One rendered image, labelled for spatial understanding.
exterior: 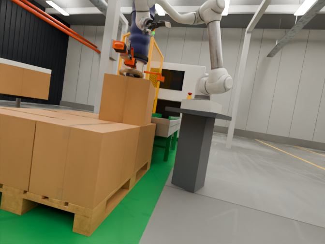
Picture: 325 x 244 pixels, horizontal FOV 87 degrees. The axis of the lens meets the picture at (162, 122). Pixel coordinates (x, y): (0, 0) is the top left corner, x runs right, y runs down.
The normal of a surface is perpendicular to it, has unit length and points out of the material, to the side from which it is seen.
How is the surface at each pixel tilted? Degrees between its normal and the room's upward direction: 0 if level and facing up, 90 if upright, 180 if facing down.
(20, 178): 90
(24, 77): 90
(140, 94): 90
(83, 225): 90
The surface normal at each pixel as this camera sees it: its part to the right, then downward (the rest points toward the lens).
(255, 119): -0.26, 0.01
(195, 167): -0.57, -0.04
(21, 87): 0.64, 0.14
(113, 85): -0.03, 0.05
